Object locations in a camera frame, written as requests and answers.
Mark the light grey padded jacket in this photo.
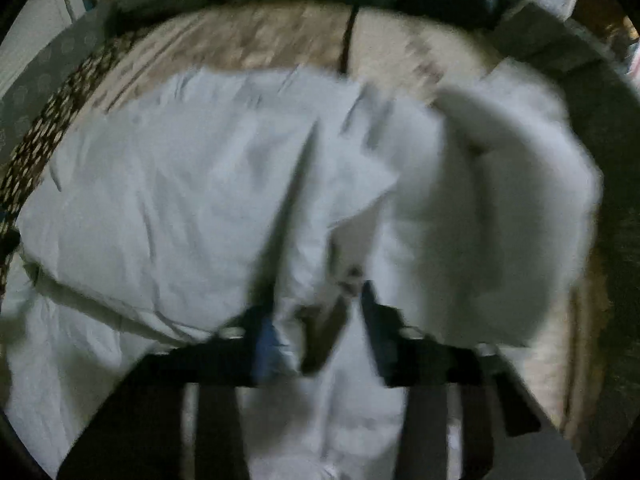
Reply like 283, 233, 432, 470
3, 63, 601, 479

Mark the patterned brown beige bedspread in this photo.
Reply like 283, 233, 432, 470
0, 0, 601, 456

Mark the white patterned cabinet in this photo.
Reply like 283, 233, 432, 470
1, 0, 92, 96

